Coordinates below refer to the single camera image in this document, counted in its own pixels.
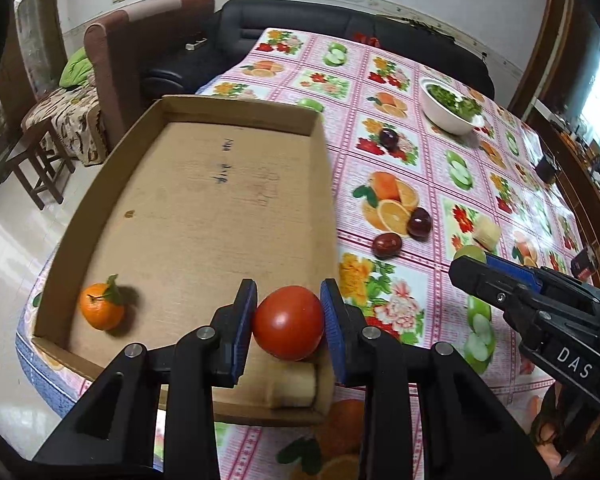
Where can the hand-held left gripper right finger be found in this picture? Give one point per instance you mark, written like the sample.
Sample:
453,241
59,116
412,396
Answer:
332,330

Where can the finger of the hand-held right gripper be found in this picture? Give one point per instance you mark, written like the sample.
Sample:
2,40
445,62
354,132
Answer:
485,285
520,272

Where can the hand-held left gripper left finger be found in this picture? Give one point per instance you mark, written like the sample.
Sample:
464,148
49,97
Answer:
245,330

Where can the large red tomato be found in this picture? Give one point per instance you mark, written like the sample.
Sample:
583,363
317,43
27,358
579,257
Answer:
288,322

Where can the peeled banana piece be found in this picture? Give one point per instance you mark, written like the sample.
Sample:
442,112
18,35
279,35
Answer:
292,384
486,234

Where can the dark red jujube date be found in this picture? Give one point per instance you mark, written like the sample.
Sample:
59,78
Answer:
419,223
389,138
386,245

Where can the shallow cardboard box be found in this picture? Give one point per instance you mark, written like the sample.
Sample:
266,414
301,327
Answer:
205,210

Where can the mandarin orange with leaf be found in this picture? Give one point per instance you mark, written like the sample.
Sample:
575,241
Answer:
100,308

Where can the red and black box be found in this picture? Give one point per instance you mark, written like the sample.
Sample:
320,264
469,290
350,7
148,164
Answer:
586,262

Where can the pink fruit print tablecloth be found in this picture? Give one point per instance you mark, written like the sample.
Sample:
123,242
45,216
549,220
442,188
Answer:
430,170

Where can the white bowl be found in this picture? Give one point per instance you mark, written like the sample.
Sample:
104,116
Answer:
447,119

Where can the chopped green vegetables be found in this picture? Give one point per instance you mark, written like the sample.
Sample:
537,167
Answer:
452,101

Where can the red cloth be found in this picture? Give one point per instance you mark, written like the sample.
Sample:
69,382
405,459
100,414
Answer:
366,40

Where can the brown patterned seat cloth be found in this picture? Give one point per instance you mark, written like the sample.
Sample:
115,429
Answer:
70,120

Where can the wooden stool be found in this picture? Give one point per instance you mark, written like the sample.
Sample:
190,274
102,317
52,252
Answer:
35,155

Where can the white remote control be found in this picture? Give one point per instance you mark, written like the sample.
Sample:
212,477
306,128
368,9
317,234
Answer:
196,44

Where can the brown armchair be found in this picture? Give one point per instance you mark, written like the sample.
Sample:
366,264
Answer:
145,45

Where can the green cushion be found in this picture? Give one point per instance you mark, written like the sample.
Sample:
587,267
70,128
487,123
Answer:
77,69

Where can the black leather sofa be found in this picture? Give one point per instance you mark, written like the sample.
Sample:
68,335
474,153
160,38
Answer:
280,17

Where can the wooden door frame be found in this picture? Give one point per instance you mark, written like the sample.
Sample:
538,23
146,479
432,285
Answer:
540,45

